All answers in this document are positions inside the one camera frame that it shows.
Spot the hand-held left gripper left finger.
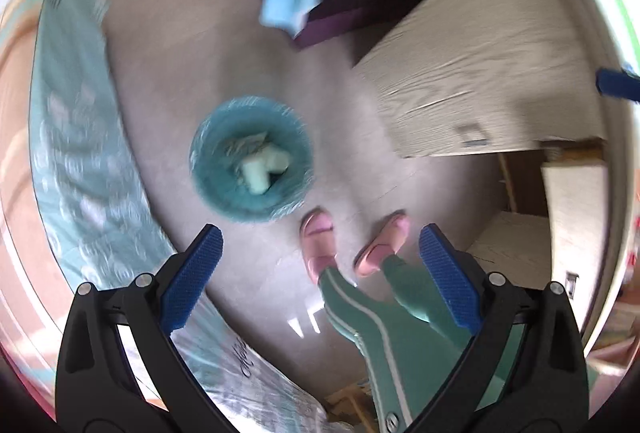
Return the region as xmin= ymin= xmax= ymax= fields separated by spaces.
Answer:
xmin=55 ymin=223 xmax=226 ymax=433

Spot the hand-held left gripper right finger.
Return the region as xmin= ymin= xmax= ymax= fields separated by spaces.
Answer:
xmin=410 ymin=223 xmax=590 ymax=433

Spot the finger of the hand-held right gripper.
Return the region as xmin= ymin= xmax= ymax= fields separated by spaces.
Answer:
xmin=596 ymin=68 xmax=640 ymax=104

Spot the teal waste bin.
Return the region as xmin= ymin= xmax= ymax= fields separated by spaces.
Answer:
xmin=189 ymin=95 xmax=316 ymax=223

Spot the white trash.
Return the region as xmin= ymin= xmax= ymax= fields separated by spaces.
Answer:
xmin=239 ymin=157 xmax=273 ymax=194

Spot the person's right leg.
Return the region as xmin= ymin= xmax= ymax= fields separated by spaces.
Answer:
xmin=382 ymin=253 xmax=526 ymax=411

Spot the person's leg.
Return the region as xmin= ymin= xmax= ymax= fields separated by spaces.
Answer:
xmin=382 ymin=253 xmax=526 ymax=411
xmin=317 ymin=265 xmax=418 ymax=433

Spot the pink slipper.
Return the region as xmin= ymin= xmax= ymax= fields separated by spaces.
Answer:
xmin=300 ymin=208 xmax=337 ymax=284
xmin=354 ymin=210 xmax=411 ymax=277

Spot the person's left leg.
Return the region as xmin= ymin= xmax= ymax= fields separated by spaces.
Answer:
xmin=317 ymin=265 xmax=418 ymax=433

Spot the white drawer cabinet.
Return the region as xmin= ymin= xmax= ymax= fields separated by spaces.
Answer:
xmin=467 ymin=160 xmax=612 ymax=334

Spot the white wooden cabinet door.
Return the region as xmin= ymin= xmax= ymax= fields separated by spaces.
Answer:
xmin=352 ymin=0 xmax=611 ymax=158

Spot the wooden stool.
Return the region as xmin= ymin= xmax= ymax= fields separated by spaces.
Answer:
xmin=324 ymin=378 xmax=381 ymax=429

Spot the teal pink play mat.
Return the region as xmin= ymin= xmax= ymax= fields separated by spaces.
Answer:
xmin=0 ymin=0 xmax=331 ymax=433

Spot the purple bed base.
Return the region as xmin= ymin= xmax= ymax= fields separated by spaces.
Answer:
xmin=292 ymin=0 xmax=446 ymax=51

